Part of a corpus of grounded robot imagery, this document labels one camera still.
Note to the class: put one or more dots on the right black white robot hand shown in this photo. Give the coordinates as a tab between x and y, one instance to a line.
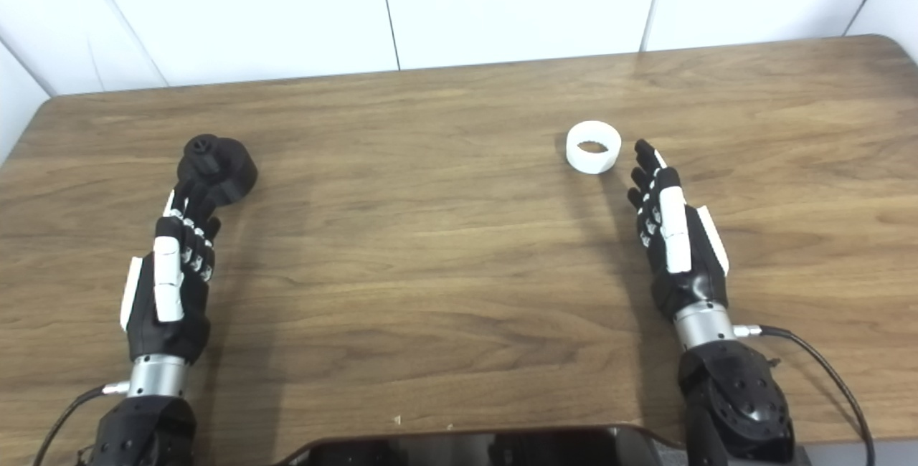
692	272

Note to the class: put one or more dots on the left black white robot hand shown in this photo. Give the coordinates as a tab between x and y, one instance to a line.
168	308

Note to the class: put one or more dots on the round black plastic part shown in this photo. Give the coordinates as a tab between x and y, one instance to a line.
233	165

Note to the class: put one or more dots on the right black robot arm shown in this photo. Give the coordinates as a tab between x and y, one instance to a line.
739	401

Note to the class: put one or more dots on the glossy black robot torso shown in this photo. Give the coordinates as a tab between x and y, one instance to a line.
430	449

